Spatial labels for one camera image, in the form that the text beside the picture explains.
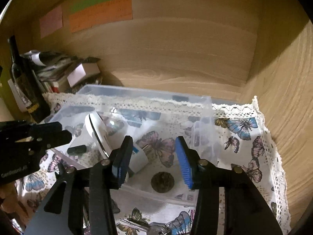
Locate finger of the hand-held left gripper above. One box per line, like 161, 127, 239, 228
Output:
30, 122, 63, 137
37, 130, 73, 151

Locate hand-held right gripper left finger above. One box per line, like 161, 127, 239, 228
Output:
23, 135, 134, 235

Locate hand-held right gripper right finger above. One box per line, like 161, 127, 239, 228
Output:
174, 136, 280, 235

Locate brown walnut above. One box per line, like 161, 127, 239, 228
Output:
151, 172, 175, 194

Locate clear plastic storage container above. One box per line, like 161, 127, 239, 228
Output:
40, 84, 220, 206

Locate white cup with blue print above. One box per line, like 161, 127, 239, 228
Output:
126, 143, 149, 175

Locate small black stick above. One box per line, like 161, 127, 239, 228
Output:
67, 145, 87, 155

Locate white round case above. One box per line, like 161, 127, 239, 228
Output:
85, 112, 128, 161

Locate dark wine bottle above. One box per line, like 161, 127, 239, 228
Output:
7, 35, 51, 124

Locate butterfly print lace tablecloth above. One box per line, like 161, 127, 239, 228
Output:
15, 92, 293, 235

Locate pile of books and papers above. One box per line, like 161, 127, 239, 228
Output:
21, 50, 103, 95

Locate metal keys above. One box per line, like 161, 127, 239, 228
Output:
119, 218, 173, 235

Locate pink paper note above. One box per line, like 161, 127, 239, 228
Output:
39, 5, 64, 39

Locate orange paper note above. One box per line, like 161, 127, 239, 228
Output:
69, 0, 133, 33

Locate green paper note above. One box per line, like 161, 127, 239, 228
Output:
69, 0, 114, 13

